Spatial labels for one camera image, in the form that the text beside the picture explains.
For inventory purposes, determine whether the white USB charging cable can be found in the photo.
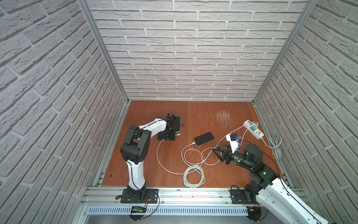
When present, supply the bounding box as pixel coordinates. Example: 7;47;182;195
156;133;191;175

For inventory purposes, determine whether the white lightning charging cable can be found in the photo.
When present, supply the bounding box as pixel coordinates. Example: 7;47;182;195
181;124;249;188

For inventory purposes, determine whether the phone with green case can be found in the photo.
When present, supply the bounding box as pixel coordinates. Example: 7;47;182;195
172;116;181;133

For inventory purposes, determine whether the phone with pink case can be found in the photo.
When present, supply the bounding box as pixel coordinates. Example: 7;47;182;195
194;132;215;146

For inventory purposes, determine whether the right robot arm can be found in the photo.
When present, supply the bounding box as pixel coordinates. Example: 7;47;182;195
212;144;329;224

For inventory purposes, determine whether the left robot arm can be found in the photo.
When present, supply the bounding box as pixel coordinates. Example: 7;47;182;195
120;113;181;200

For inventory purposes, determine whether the teal charger plug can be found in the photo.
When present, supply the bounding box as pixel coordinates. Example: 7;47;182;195
250;124;258;131

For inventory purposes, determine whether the right controller board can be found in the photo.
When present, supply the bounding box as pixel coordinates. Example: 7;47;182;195
247;207;263;222

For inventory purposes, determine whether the controller board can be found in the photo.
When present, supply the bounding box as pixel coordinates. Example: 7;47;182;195
247;207;263;222
130;206;147;215

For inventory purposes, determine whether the left controller board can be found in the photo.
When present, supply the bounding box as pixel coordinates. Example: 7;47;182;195
130;206;147;215

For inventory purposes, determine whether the power strip white cord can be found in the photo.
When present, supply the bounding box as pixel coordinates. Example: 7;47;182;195
261;135;283;159

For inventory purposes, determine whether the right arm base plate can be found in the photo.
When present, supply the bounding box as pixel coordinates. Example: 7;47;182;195
230;189;257;206

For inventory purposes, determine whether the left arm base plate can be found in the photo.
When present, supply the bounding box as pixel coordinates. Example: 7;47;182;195
120;188;159;204

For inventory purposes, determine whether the aluminium front rail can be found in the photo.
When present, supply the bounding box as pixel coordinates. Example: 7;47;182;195
80;187;255;207

